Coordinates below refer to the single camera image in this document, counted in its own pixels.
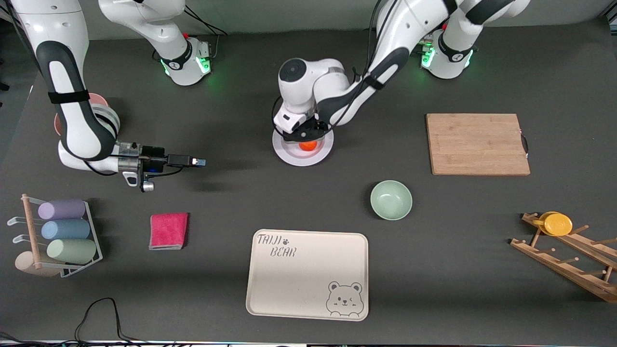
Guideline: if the yellow cup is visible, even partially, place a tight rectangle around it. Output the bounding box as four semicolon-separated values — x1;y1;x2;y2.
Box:
544;214;574;237

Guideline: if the wooden cutting board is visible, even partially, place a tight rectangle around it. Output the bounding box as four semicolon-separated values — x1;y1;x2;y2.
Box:
426;113;531;176

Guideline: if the beige cup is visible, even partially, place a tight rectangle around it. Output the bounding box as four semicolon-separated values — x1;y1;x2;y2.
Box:
14;252;61;278

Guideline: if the black floor cable loop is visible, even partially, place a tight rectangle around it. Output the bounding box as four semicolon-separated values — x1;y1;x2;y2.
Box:
72;297;150;345

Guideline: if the light green bowl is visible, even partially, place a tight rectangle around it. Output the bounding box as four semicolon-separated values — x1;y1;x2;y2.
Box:
370;180;413;221

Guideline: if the white wire cup rack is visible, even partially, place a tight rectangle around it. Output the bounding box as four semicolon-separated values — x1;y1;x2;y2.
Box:
7;193;103;279

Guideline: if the wooden peg dish rack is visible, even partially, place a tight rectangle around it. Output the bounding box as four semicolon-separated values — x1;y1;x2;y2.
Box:
510;212;617;304

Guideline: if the purple cup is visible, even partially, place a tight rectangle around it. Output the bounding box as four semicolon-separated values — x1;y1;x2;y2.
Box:
38;199;86;221

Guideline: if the pale lavender round plate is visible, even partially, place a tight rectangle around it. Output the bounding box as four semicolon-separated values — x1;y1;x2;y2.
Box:
272;126;334;167

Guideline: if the blue cup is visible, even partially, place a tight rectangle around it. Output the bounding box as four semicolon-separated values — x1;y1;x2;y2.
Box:
41;220;91;240

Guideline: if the black right arm base cable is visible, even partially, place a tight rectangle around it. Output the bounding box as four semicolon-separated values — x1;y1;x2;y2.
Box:
182;7;228;59

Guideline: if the green cup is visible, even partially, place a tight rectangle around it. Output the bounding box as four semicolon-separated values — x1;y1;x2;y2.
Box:
47;239;97;265

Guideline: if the pink folded cloth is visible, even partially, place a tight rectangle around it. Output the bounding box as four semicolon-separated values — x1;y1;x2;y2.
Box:
149;213;189;250

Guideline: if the cream tray with bear print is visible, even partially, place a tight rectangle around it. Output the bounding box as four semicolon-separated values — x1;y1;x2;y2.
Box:
246;229;369;321

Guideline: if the pink bowl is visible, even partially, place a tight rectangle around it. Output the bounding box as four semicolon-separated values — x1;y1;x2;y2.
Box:
54;93;109;137

